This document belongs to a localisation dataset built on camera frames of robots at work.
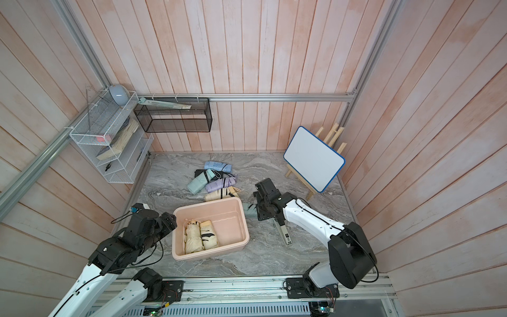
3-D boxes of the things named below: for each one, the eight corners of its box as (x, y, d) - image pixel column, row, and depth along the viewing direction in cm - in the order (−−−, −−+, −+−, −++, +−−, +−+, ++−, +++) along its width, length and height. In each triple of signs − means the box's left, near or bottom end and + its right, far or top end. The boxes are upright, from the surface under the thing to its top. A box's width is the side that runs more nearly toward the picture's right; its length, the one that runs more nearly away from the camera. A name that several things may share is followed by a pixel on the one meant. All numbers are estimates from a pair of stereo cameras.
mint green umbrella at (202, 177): (189, 194, 104) (186, 187, 99) (193, 176, 112) (191, 169, 107) (213, 194, 104) (211, 187, 99) (216, 176, 112) (214, 169, 107)
